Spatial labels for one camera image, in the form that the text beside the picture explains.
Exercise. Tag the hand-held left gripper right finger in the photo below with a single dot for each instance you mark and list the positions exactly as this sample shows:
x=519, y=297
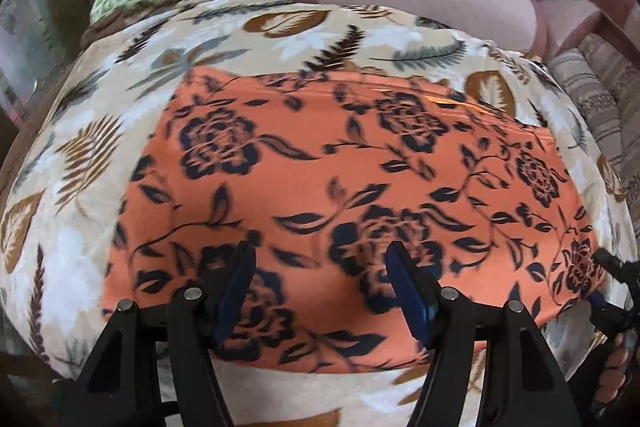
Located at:
x=407, y=292

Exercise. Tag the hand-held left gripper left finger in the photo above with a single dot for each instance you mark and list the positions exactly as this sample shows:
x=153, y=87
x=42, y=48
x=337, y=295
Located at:
x=235, y=297

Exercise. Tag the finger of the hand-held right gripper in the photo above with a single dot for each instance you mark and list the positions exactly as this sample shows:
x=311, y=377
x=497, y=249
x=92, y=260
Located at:
x=617, y=269
x=612, y=319

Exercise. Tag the orange black floral shirt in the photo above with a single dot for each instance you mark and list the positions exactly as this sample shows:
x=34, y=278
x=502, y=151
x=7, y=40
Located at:
x=325, y=187

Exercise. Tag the striped beige cushion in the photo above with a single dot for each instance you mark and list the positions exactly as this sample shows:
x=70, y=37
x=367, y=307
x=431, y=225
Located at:
x=595, y=97

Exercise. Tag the leaf print blanket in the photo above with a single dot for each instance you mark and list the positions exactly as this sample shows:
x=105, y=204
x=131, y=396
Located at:
x=100, y=107

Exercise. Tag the pink brown sofa back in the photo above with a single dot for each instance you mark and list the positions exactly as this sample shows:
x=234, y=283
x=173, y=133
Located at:
x=600, y=22

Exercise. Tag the brown fringed bedspread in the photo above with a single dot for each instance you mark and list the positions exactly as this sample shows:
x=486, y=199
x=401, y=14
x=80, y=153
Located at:
x=115, y=24

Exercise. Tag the wooden door with glass panel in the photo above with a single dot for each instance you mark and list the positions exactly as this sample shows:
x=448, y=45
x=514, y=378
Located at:
x=40, y=7

